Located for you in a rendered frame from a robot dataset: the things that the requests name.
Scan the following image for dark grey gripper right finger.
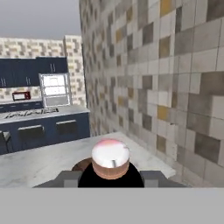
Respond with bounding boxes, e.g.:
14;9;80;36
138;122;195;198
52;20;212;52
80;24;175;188
139;170;188;188

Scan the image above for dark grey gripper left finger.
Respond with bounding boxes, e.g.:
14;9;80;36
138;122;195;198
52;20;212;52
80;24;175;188
34;170;84;188

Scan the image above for brown round board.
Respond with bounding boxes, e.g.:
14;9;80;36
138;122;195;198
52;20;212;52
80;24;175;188
71;157;95;172

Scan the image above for black round plate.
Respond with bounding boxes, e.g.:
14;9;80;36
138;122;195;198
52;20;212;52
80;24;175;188
77;161;145;188

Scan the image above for white frosted brown cake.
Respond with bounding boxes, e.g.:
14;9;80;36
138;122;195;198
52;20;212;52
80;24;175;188
91;138;130;180

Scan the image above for navy kitchen island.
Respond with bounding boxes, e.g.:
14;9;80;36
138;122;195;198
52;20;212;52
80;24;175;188
0;104;91;156

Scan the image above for dark stool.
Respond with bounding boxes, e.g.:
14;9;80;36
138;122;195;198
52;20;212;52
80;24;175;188
0;129;13;154
17;124;46;151
55;119;80;137

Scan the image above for black hob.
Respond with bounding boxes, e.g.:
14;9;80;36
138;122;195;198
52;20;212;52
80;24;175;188
2;107;60;120

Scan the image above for navy base cupboards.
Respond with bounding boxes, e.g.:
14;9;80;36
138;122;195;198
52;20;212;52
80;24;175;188
0;100;45;114

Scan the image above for red microwave oven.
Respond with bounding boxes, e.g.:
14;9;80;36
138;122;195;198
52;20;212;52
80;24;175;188
11;90;32;102

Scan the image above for navy wall cupboards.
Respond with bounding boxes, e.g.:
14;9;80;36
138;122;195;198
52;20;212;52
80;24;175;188
0;56;69;88

